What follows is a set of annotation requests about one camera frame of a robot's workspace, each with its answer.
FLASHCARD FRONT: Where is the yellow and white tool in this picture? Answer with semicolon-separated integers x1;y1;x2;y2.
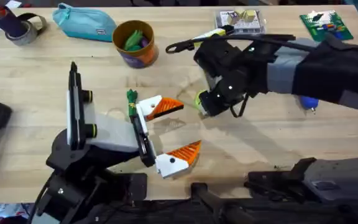
192;28;227;48

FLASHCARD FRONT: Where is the black upright left wrist plate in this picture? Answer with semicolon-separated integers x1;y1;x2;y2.
66;61;98;151

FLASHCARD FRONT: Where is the clear box with blocks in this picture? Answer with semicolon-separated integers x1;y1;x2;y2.
214;8;267;35

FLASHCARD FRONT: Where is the orange tub with toys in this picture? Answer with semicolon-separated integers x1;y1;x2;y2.
111;19;160;69

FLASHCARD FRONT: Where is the green board with blocks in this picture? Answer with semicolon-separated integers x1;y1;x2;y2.
299;10;354;43

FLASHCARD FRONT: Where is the teal zip bag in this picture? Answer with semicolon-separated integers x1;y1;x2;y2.
52;2;118;43

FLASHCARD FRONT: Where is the grey tape roll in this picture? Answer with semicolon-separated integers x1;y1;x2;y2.
4;12;48;47

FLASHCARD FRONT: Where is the colourful packet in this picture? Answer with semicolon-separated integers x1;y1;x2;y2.
0;203;31;224

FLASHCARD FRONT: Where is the dark blue cup with tools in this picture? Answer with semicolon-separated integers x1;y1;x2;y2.
0;0;28;39

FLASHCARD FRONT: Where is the black cable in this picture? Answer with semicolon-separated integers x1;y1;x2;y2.
165;33;318;54

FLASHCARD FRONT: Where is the black rail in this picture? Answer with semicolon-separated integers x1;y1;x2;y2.
88;182;358;224

